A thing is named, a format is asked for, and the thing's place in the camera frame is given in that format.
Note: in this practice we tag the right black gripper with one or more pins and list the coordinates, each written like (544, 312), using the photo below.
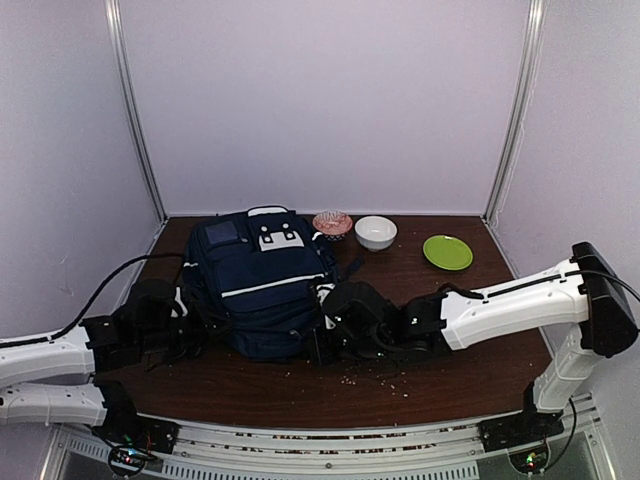
(321, 350)

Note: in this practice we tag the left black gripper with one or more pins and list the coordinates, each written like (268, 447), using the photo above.
(202, 325)

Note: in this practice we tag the navy blue backpack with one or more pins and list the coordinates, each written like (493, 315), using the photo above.
(256, 270)

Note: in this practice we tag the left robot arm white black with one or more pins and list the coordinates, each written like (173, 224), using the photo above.
(45, 379)

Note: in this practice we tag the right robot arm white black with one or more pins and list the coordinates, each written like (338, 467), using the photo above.
(582, 292)

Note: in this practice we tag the red patterned bowl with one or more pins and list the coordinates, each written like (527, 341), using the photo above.
(333, 225)

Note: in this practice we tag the white ceramic bowl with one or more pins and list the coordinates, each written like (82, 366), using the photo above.
(375, 233)

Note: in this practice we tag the green plate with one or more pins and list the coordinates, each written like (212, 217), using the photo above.
(447, 252)

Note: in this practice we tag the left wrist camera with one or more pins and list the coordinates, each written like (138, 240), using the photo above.
(155, 302)

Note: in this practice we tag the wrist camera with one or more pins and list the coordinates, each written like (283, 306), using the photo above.
(155, 302)
(353, 306)

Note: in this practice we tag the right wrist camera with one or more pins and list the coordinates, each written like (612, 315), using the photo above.
(353, 306)

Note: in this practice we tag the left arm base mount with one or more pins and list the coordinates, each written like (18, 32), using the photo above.
(134, 442)

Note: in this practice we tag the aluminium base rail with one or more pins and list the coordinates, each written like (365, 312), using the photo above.
(444, 450)

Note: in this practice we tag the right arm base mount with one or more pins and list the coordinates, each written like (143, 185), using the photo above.
(524, 437)

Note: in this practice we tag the left aluminium frame post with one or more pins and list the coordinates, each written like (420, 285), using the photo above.
(116, 32)

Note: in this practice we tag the aluminium frame post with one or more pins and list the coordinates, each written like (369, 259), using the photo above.
(522, 96)
(116, 32)

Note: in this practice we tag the right aluminium frame post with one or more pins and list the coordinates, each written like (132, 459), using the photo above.
(522, 96)

